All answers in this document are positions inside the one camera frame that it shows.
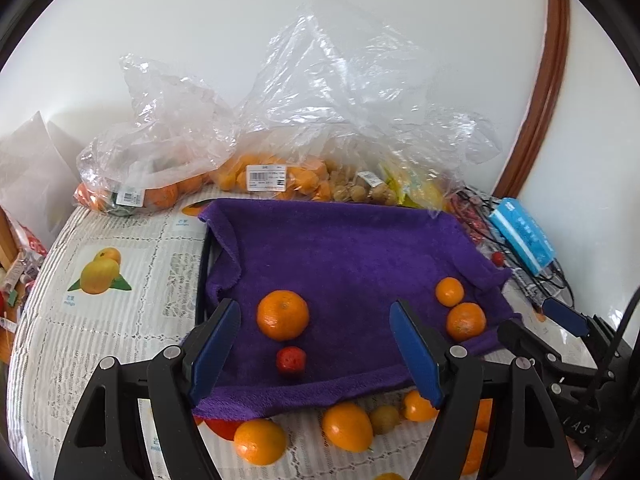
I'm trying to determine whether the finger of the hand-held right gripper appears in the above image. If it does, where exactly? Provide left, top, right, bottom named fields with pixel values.
left=497, top=319, right=601, bottom=386
left=542, top=297, right=621, bottom=346

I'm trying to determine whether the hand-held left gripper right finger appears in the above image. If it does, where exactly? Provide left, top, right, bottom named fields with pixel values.
left=389, top=299, right=576, bottom=480

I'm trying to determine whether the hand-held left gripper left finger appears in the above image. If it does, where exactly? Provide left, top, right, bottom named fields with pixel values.
left=54, top=297, right=243, bottom=480

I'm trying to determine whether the small mandarin orange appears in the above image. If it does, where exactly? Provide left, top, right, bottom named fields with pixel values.
left=233, top=419, right=287, bottom=467
left=435, top=277, right=465, bottom=307
left=402, top=389, right=440, bottom=423

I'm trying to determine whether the brown-green round fruit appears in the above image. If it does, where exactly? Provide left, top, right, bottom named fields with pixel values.
left=369, top=405, right=402, bottom=436

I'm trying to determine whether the black tray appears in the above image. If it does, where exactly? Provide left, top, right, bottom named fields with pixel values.
left=195, top=232, right=221, bottom=321

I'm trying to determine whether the small red fruit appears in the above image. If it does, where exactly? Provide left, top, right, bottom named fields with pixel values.
left=276, top=346, right=307, bottom=376

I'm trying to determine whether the oval orange with stem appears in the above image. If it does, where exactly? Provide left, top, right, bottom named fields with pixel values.
left=321, top=402, right=375, bottom=453

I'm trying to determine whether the clear bag of red fruits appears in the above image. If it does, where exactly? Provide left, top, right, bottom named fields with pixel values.
left=447, top=187, right=501, bottom=256

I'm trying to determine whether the person's right hand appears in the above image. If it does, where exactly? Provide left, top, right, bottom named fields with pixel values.
left=567, top=435, right=608, bottom=480

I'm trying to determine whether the blue tissue pack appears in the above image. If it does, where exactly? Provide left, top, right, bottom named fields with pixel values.
left=487, top=197, right=557, bottom=277

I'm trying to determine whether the purple towel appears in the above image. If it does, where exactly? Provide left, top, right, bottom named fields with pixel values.
left=192, top=197, right=523, bottom=423

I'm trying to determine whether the clear bag of mandarins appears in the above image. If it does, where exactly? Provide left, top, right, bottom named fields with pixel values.
left=75, top=52, right=238, bottom=218

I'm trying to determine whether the clear bag of longans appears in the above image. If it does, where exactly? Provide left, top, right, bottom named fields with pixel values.
left=240, top=0, right=503, bottom=208

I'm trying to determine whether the clear bag of kumquats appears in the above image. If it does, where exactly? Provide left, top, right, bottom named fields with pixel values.
left=205, top=35, right=341, bottom=206

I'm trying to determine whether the red and white plastic bag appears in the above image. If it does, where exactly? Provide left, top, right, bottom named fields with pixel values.
left=10, top=207, right=51, bottom=261

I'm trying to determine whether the black wire rack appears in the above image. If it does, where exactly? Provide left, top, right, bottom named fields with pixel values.
left=450, top=185, right=576, bottom=306

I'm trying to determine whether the brown wooden door frame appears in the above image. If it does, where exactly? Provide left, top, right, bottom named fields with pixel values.
left=492, top=0, right=572, bottom=201

